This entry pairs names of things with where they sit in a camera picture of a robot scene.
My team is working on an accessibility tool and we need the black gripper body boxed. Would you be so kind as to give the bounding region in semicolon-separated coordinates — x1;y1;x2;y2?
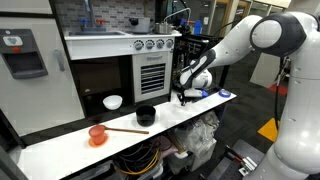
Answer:
177;88;188;103

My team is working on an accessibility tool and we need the orange plastic cup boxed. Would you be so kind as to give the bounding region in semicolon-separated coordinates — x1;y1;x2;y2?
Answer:
88;124;107;146

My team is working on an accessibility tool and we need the white toy fridge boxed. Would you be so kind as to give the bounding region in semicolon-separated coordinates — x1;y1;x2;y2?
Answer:
0;0;86;138

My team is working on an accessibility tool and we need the black base cable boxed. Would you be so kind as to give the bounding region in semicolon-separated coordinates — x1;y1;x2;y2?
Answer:
273;56;291;132

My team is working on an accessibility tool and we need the yellow floor marker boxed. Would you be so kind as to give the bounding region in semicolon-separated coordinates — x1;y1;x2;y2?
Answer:
256;117;281;142

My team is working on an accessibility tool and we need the clear bin with cables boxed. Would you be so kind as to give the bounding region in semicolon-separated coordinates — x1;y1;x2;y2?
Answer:
112;142;165;180

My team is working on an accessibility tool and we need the orange saucer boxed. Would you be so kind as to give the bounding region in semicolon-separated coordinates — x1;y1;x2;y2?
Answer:
87;134;110;149

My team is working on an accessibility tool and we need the yellow cable bundle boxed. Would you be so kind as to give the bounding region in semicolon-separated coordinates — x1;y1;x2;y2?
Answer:
118;146;162;176

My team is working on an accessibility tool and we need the wooden spoon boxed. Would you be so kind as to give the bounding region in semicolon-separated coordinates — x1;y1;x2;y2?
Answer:
103;124;150;136

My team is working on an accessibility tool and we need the grey toy faucet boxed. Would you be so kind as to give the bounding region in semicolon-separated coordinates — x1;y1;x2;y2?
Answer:
82;0;98;32

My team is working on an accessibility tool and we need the pink plastic container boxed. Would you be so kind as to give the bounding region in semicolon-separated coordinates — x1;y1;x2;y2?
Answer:
155;135;180;158

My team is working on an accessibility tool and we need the white plastic container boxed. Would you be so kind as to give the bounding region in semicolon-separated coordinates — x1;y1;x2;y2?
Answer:
167;151;192;175

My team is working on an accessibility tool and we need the grey pot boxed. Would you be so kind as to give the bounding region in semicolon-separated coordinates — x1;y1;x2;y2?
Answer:
128;16;151;35

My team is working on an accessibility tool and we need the white board panel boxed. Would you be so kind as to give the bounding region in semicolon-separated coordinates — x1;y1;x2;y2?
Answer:
249;51;288;90

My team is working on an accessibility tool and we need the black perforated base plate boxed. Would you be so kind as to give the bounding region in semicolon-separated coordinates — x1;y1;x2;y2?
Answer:
206;139;268;180

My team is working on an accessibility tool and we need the black mug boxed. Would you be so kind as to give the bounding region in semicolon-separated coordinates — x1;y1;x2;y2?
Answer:
135;104;157;127

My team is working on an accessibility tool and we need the silver pot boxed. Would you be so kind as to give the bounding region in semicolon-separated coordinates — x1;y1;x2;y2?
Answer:
153;21;175;35

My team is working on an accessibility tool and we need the clear plastic bag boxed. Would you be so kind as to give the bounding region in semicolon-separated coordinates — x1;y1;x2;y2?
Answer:
172;110;221;158

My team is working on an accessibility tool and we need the silver metal bracket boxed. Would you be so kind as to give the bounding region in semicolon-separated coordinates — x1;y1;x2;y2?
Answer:
237;155;259;177

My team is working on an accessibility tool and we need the red floor marker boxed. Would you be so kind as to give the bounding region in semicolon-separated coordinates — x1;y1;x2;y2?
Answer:
267;83;290;97

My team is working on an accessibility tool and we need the white bowl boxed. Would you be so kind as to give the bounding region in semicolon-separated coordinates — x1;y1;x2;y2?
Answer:
102;94;124;111

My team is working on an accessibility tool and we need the white toy kitchen stove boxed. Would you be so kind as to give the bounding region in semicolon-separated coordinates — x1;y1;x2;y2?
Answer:
64;29;183;105

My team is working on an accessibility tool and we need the blue tape roll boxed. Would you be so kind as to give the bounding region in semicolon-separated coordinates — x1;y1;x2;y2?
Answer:
218;88;232;99

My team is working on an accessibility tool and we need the black 3D printer frame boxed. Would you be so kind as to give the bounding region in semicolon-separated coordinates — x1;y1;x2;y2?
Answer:
172;34;232;103

